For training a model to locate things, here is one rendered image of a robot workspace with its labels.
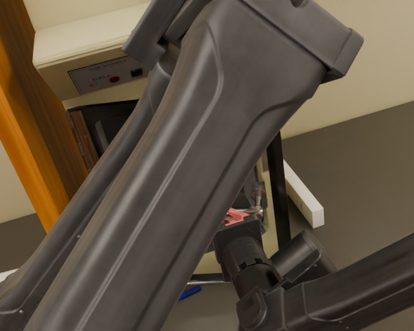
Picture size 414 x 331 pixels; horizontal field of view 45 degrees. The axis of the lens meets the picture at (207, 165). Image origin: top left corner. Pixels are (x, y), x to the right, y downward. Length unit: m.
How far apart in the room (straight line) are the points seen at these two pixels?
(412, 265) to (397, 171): 0.77
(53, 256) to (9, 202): 0.99
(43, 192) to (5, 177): 0.62
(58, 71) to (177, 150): 0.45
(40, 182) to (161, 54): 0.45
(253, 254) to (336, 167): 0.65
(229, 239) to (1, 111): 0.34
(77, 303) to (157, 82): 0.16
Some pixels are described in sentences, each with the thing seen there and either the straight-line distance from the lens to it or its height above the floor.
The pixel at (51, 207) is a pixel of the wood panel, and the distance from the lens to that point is 0.76.
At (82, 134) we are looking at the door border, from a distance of 0.78.
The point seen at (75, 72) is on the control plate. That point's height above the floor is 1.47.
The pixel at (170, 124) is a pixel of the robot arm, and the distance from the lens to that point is 0.21.
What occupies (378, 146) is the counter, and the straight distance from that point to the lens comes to 1.35.
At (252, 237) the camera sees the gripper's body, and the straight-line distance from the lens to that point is 0.70.
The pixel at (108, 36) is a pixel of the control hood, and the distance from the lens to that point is 0.63.
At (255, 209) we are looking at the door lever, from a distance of 0.76.
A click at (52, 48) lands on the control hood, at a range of 0.65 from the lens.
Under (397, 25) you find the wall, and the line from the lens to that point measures 1.46.
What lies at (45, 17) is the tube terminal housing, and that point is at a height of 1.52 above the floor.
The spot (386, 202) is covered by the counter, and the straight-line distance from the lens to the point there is 1.18.
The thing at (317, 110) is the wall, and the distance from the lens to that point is 1.44.
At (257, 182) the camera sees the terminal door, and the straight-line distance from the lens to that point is 0.79.
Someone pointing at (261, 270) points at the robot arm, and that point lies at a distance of 0.65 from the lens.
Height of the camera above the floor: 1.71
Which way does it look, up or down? 35 degrees down
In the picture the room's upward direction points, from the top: 12 degrees counter-clockwise
